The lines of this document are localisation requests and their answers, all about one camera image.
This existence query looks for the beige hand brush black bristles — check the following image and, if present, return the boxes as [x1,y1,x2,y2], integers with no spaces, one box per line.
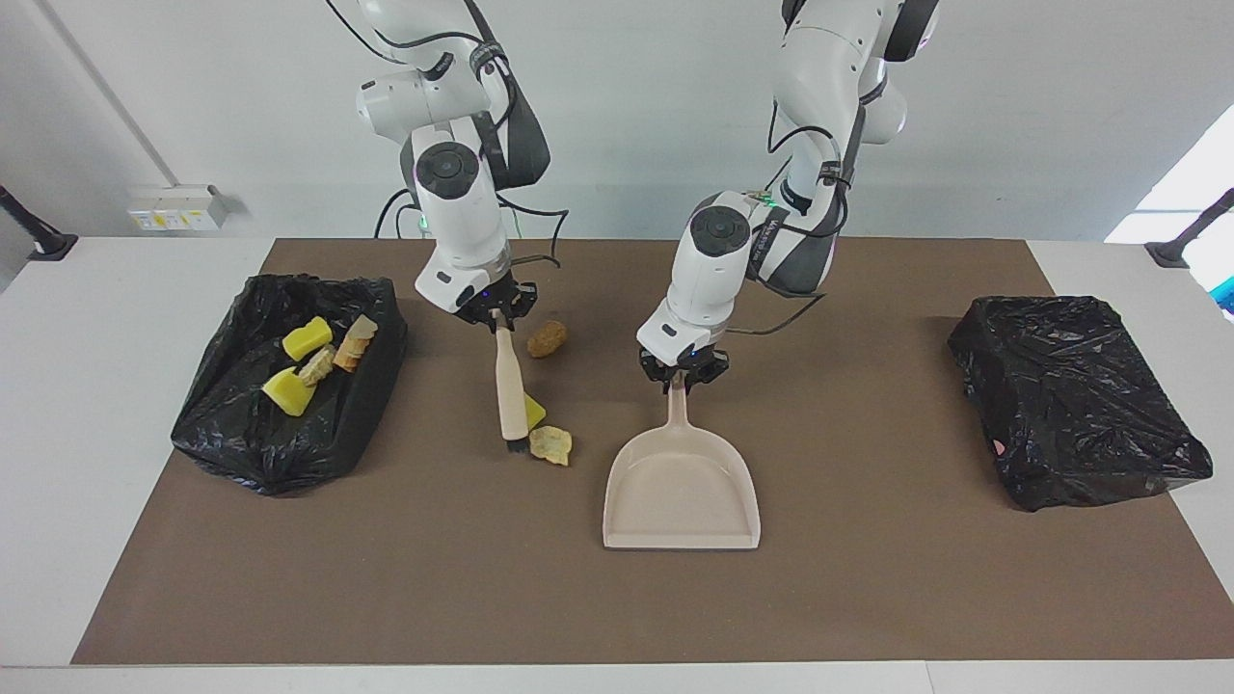
[495,308,529,456]

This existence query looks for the beige plastic dustpan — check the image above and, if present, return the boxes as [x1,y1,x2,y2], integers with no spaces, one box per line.
[603,371,762,551]

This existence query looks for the pale food lump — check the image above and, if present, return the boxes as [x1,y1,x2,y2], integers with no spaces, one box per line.
[528,425,574,467]

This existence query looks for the open black bag-lined bin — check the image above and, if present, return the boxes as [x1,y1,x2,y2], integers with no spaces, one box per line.
[171,274,410,496]

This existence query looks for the black bag bin pink spot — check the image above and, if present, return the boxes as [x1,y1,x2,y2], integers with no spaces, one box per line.
[947,295,1214,512]

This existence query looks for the brown table mat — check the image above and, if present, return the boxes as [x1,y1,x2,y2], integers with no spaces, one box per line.
[70,238,1234,666]

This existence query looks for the black stand foot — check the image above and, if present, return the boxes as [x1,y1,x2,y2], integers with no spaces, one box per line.
[0,183,80,262]
[1144,188,1234,269]

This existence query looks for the white wall socket box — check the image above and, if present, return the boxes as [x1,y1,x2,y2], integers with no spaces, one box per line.
[125,184,230,232]

